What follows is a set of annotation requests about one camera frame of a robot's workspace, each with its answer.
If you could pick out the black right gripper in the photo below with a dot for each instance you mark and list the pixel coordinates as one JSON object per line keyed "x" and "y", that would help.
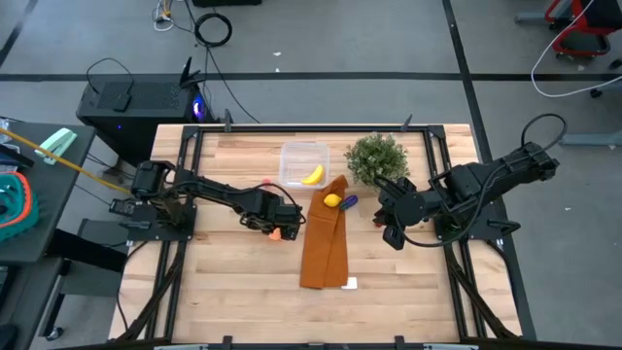
{"x": 403, "y": 204}

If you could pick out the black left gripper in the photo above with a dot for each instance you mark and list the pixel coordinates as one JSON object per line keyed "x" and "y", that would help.
{"x": 267, "y": 209}

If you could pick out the peach-coloured toy fruit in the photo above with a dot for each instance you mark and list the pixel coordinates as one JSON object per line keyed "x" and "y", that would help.
{"x": 275, "y": 235}

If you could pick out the purple toy eggplant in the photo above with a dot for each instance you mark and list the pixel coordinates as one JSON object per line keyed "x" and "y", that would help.
{"x": 351, "y": 200}

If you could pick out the yellow toy lemon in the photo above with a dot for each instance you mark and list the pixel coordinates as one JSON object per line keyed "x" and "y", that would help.
{"x": 332, "y": 199}

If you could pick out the yellow toy banana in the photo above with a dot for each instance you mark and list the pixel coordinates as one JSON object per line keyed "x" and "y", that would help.
{"x": 313, "y": 176}

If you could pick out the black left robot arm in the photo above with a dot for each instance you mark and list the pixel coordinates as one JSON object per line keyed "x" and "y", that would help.
{"x": 214, "y": 189}

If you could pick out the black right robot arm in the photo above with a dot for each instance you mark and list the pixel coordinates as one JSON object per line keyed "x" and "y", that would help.
{"x": 510, "y": 170}

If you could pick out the clear plastic tupperware container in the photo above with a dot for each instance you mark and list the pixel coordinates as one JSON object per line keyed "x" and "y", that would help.
{"x": 296, "y": 160}

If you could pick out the orange folded cloth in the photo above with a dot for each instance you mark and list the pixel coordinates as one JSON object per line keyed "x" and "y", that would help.
{"x": 323, "y": 243}

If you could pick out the white cloth label tag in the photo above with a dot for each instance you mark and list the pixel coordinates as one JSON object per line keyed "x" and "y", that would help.
{"x": 350, "y": 283}

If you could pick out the green potted plant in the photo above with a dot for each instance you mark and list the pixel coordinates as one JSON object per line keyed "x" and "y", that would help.
{"x": 374, "y": 158}

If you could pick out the small black power brick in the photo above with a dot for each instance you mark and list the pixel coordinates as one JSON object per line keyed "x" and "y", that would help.
{"x": 122, "y": 207}

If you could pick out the black wifi antenna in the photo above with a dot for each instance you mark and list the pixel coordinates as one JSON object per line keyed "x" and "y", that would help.
{"x": 187, "y": 73}

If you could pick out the black computer tower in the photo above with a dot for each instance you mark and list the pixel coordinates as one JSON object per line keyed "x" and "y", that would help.
{"x": 141, "y": 107}

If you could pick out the grey furniture foot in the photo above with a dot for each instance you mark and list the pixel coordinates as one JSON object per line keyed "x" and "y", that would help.
{"x": 529, "y": 18}
{"x": 588, "y": 139}

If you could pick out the black side table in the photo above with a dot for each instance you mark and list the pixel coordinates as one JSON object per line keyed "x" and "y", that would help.
{"x": 48, "y": 204}

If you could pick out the black floor box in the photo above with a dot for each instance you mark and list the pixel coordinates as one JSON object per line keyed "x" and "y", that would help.
{"x": 226, "y": 2}

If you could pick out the mint green stapler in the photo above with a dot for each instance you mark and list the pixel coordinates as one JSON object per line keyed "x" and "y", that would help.
{"x": 57, "y": 144}

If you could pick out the teal and orange object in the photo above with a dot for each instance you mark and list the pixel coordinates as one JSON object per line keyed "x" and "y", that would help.
{"x": 14, "y": 214}

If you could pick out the red and black cart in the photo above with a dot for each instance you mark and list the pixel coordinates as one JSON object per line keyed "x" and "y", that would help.
{"x": 597, "y": 14}

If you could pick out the black metal table frame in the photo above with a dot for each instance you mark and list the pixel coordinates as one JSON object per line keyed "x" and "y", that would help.
{"x": 350, "y": 129}

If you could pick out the black frame clamp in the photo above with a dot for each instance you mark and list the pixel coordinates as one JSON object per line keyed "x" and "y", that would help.
{"x": 227, "y": 121}
{"x": 400, "y": 342}
{"x": 407, "y": 122}
{"x": 227, "y": 342}

